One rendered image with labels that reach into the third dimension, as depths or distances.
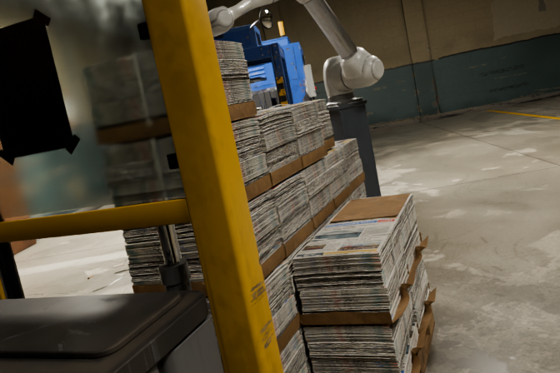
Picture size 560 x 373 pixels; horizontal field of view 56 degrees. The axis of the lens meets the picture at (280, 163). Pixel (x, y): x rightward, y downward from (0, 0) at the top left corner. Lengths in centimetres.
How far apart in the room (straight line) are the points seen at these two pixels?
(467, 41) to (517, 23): 106
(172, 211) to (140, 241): 54
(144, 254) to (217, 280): 55
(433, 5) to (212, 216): 1128
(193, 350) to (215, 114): 42
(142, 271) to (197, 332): 67
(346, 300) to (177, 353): 87
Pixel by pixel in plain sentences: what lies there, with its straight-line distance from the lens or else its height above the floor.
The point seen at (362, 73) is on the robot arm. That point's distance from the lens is 286.
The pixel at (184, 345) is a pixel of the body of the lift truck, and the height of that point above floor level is 74.
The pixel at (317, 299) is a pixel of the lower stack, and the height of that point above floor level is 46.
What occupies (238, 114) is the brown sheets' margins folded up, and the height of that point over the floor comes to 108.
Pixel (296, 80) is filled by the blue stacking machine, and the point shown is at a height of 129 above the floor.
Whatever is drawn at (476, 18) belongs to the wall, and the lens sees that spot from 1229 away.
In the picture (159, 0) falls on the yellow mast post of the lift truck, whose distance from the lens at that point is 102.
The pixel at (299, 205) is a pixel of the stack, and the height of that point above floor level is 73.
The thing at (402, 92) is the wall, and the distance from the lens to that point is 1187.
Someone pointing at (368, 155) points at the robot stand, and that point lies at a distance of 308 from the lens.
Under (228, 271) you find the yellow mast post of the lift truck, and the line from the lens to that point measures 103.
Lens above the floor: 110
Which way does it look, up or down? 7 degrees down
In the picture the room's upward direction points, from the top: 11 degrees counter-clockwise
